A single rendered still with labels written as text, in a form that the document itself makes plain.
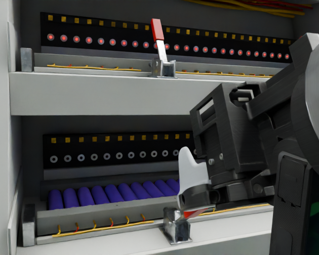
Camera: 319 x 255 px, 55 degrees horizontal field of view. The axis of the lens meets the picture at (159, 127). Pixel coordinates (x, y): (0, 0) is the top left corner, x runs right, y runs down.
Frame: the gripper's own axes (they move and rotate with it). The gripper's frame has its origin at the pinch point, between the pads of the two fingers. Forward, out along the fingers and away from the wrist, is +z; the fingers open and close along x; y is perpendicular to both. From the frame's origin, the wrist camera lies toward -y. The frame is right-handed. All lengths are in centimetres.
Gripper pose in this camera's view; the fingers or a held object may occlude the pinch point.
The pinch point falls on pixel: (196, 205)
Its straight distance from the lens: 33.2
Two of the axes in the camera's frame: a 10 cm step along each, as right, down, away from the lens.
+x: -9.3, 0.2, -3.6
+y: -1.4, -9.4, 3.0
